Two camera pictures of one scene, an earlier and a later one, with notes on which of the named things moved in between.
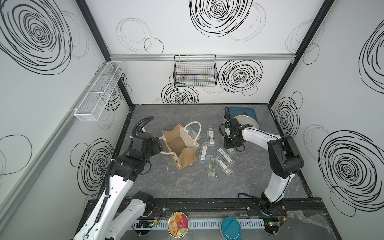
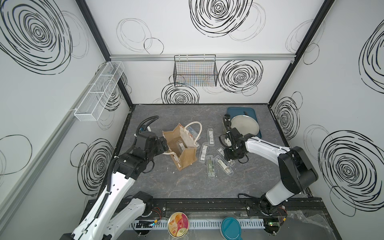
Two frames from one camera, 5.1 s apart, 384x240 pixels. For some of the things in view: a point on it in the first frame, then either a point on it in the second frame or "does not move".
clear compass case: x=226 y=156 does not move
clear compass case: x=223 y=164 does not move
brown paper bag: x=180 y=145 does not move
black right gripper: x=226 y=145 to x=227 y=156
